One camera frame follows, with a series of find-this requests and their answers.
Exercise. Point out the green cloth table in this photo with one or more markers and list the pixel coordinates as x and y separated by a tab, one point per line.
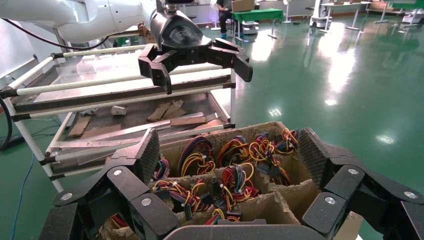
258	15

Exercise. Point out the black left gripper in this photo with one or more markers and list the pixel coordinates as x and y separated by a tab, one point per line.
177	33

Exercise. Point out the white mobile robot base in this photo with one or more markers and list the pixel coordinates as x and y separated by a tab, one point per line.
319	15

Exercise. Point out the divided brown cardboard box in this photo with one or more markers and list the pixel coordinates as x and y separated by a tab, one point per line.
258	208

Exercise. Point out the narrow brown cardboard strip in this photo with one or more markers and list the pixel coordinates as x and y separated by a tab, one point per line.
188	121

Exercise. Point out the white round leg table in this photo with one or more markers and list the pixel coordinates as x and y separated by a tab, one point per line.
346	4

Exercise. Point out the torn brown cardboard piece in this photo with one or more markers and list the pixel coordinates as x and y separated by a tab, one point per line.
159	112
177	109
79	126

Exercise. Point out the long metal strip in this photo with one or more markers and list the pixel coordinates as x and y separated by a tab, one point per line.
132	130

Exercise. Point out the small grey part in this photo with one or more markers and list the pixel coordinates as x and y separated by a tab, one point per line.
88	112

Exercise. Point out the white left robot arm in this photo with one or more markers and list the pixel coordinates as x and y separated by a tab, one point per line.
99	20

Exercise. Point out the flat brown cardboard sheet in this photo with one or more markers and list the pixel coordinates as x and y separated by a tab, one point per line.
101	131

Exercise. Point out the green top table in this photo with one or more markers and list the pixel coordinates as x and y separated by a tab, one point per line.
407	5

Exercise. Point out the brown cardboard carton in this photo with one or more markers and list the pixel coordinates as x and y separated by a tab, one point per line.
242	5

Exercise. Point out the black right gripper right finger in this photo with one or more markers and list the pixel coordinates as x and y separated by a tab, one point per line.
351	179

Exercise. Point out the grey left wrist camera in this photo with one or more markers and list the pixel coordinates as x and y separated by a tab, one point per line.
175	6

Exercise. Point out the white tube frame rack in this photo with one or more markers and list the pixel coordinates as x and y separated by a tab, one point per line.
66	85

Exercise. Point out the seated person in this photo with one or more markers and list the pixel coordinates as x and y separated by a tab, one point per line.
225	15

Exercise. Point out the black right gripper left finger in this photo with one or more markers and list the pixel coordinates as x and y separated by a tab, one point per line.
126	185

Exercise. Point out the small white wheeled robot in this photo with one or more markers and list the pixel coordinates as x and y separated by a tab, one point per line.
250	28

